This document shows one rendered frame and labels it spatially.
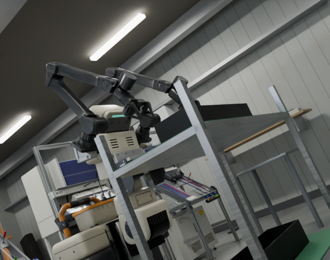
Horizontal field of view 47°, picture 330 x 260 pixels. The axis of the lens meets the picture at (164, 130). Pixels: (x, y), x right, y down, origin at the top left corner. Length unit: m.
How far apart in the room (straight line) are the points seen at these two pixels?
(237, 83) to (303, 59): 1.16
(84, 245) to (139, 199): 0.34
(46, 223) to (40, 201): 0.24
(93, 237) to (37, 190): 2.37
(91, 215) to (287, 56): 4.91
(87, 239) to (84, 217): 0.18
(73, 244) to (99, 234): 0.14
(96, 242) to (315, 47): 5.01
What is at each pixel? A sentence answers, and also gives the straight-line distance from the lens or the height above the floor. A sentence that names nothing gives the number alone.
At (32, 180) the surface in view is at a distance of 4.39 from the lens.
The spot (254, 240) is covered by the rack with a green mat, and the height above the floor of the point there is 0.56.
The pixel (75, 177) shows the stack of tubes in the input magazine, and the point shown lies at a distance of 4.28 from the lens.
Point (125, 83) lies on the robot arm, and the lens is 1.66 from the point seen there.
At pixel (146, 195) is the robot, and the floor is 0.85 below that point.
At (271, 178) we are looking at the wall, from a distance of 6.65.
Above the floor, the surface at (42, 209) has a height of 1.27.
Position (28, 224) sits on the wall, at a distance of 11.55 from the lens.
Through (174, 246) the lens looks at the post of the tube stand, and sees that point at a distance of 4.43.
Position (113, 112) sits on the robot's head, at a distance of 1.96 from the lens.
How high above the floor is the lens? 0.74
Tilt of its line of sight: 11 degrees up
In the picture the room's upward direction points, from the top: 24 degrees counter-clockwise
